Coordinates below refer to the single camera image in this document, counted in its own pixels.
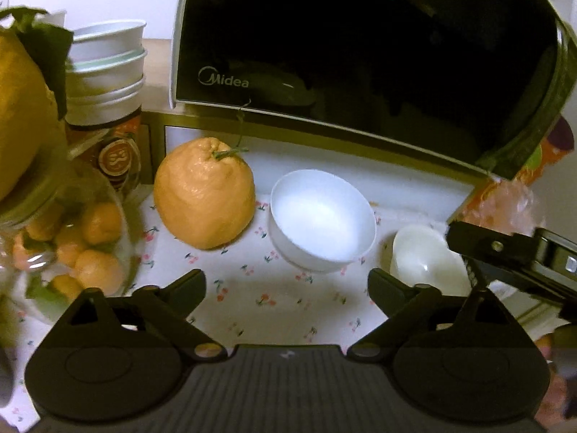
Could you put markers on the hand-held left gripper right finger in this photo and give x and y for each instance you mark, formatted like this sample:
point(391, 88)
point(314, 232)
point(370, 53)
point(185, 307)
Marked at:
point(383, 286)

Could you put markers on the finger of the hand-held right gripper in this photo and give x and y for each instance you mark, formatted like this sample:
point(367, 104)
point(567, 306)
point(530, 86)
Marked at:
point(518, 284)
point(496, 248)

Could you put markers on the orange patterned can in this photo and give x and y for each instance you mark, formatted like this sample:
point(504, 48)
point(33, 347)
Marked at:
point(117, 158)

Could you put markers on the glass jar of small oranges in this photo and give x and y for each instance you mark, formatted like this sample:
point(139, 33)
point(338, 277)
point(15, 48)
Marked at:
point(90, 234)

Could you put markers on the black microwave oven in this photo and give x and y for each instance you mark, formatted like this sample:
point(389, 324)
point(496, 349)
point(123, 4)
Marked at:
point(360, 54)

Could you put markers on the leafy orange citrus fruit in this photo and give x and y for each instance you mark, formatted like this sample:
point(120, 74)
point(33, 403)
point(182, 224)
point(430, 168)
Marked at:
point(22, 121)

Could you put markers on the cherry print tablecloth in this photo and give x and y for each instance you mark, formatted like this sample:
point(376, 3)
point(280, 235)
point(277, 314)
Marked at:
point(270, 297)

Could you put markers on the small cream bowl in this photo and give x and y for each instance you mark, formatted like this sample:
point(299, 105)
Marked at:
point(419, 257)

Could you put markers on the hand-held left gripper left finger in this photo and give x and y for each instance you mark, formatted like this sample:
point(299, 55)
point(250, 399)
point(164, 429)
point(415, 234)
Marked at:
point(189, 284)

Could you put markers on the white bowl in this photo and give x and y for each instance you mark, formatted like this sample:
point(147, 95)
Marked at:
point(322, 221)

